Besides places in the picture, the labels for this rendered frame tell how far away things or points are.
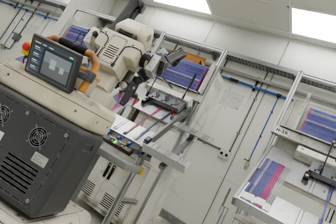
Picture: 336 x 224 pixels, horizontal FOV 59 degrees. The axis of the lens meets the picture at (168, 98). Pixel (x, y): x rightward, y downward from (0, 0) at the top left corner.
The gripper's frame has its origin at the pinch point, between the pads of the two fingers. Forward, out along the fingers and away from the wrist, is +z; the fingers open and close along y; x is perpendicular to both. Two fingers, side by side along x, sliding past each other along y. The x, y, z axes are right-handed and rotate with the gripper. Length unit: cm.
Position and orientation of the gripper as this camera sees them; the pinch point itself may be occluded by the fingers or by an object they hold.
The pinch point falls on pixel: (124, 103)
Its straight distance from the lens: 197.7
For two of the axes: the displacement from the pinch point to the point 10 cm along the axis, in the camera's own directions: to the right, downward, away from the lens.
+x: 2.1, 2.8, -9.4
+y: -8.7, -3.9, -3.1
